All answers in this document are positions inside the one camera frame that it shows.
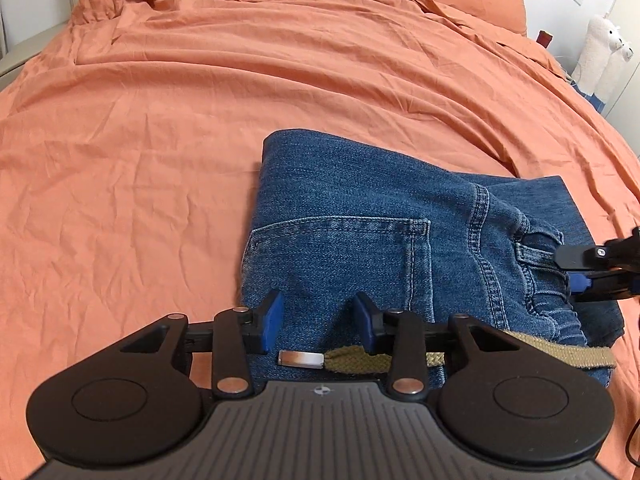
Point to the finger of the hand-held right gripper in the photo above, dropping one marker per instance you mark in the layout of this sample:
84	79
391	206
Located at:
581	284
580	256

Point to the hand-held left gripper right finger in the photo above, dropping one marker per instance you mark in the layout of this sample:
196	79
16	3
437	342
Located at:
363	322

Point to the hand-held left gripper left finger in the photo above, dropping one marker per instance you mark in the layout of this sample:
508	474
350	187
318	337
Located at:
272	321

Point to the blue denim pants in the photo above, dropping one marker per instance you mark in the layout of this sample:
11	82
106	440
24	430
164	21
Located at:
350	200

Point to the white alpaca plush toy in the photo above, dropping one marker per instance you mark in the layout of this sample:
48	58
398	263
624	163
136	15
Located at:
595	50
617	72

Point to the orange duvet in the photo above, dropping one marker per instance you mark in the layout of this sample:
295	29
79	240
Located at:
150	135

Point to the beige bedside shelf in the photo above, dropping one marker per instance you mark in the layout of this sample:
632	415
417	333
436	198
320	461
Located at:
25	52

